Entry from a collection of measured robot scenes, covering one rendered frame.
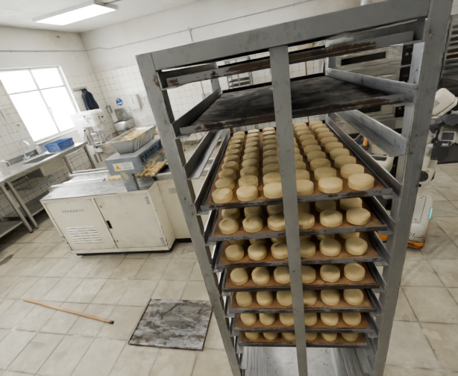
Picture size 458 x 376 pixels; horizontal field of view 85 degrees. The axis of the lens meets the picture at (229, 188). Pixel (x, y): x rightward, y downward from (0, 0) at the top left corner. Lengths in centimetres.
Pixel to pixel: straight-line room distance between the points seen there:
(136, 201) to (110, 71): 522
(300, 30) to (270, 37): 5
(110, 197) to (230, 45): 245
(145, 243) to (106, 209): 55
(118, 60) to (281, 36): 690
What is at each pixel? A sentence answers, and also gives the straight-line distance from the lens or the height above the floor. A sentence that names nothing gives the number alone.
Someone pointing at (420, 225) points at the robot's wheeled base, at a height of 28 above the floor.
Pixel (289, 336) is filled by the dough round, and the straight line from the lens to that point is 95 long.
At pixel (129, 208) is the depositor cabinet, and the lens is 275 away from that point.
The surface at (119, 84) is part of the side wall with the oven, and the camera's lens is 738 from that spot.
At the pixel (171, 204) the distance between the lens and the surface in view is 274.
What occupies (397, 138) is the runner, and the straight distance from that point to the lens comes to 58.
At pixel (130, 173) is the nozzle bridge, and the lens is 251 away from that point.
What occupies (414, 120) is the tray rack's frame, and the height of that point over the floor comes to 164.
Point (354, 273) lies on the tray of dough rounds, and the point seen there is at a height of 124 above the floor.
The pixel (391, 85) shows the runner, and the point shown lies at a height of 169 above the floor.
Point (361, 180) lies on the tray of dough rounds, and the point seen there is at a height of 151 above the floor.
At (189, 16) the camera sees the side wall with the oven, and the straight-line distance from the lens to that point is 652.
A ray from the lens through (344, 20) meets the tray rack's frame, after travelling 48.
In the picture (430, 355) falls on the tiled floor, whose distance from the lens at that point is 220.
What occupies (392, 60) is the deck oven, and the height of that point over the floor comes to 132.
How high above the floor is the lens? 178
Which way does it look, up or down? 26 degrees down
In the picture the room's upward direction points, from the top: 11 degrees counter-clockwise
